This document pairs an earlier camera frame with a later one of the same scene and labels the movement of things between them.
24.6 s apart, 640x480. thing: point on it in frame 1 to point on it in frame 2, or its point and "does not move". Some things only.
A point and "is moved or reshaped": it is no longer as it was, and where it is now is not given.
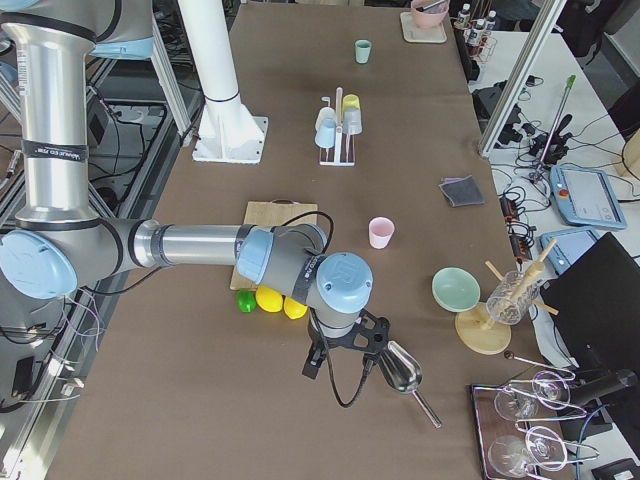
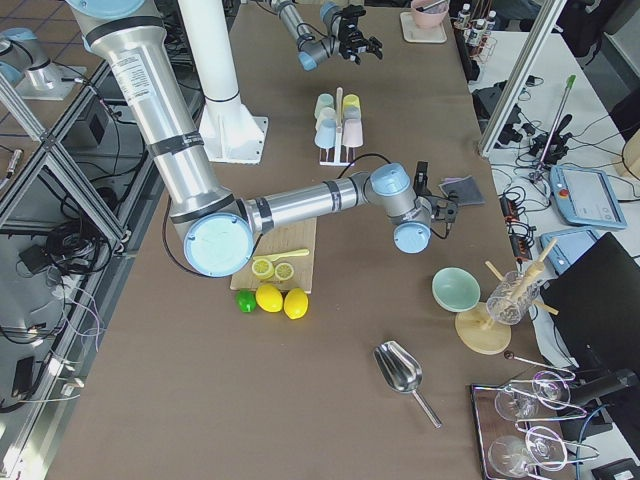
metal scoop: (403, 373) does not move
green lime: (246, 300) does not move
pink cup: (381, 230) to (352, 135)
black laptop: (595, 304) does not move
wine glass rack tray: (519, 427) does not move
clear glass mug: (511, 297) does not move
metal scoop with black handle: (426, 7) does not move
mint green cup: (363, 48) is moved or reshaped
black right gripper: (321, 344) to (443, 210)
